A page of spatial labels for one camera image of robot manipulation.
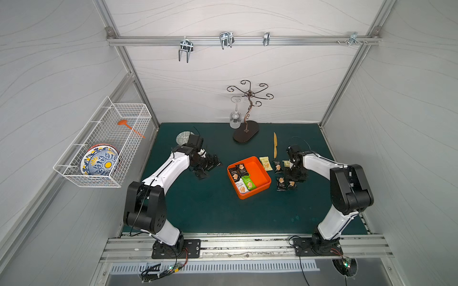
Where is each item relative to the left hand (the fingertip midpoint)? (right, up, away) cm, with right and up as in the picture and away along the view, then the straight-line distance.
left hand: (218, 169), depth 85 cm
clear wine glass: (+8, +26, +11) cm, 29 cm away
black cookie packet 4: (+32, -9, +7) cm, 34 cm away
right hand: (+39, -6, +10) cm, 41 cm away
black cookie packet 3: (+33, -2, +12) cm, 35 cm away
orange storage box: (+22, -5, +12) cm, 25 cm away
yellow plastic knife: (+34, +11, +25) cm, 44 cm away
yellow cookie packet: (+26, +2, +16) cm, 31 cm away
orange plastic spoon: (-42, +22, -7) cm, 47 cm away
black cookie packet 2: (+12, -2, +11) cm, 16 cm away
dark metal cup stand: (+17, +22, +30) cm, 41 cm away
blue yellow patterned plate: (-40, +7, -23) cm, 47 cm away
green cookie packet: (+16, -8, +8) cm, 19 cm away
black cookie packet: (+8, -4, +9) cm, 13 cm away
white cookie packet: (+12, -9, +4) cm, 15 cm away
